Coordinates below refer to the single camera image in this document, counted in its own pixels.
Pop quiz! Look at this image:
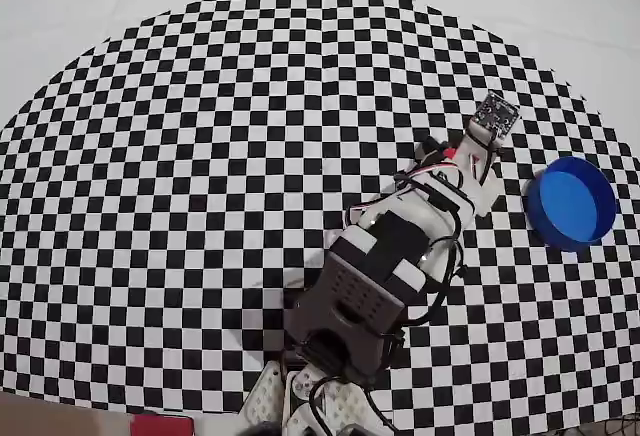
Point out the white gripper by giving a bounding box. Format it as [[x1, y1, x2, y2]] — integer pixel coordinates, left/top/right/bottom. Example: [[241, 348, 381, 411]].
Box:
[[399, 136, 506, 227]]

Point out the blue round box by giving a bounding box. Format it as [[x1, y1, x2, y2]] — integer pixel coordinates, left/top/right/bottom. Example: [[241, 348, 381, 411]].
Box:
[[523, 156, 619, 253]]

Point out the red flat box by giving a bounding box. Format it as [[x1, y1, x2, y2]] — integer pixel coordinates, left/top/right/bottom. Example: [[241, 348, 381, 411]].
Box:
[[130, 413, 196, 436]]

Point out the black white checkerboard mat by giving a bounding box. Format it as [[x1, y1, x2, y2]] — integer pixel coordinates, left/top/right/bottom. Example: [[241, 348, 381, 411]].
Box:
[[0, 0, 640, 430]]

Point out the white red servo wire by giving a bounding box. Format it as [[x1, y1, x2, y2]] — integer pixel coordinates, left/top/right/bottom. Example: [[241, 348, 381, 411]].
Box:
[[394, 155, 469, 187]]

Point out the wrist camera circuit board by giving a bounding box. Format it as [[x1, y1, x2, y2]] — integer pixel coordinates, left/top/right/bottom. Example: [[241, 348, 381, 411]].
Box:
[[471, 90, 521, 138]]

